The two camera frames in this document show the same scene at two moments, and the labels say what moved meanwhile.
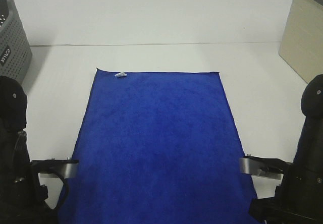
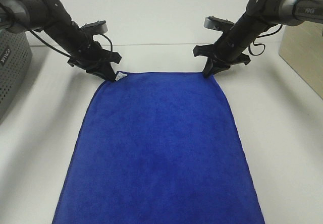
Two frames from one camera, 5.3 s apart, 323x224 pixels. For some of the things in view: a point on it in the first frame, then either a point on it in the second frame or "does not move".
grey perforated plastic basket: (15, 55) does not move
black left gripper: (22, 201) to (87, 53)
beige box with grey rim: (301, 44) does not move
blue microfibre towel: (158, 148) does not move
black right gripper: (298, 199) to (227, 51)
